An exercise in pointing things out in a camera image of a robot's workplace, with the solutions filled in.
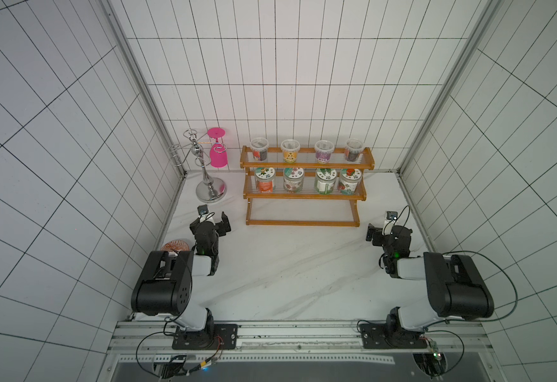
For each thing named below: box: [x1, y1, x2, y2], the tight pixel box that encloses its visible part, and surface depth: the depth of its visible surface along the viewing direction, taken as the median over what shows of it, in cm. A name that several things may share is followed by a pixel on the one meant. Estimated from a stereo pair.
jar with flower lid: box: [254, 167, 277, 194], surface depth 90 cm
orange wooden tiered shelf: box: [239, 145, 375, 227], surface depth 90 cm
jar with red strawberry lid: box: [338, 167, 363, 195], surface depth 89 cm
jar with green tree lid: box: [315, 167, 338, 195], surface depth 89 cm
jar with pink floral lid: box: [283, 167, 305, 194], surface depth 89 cm
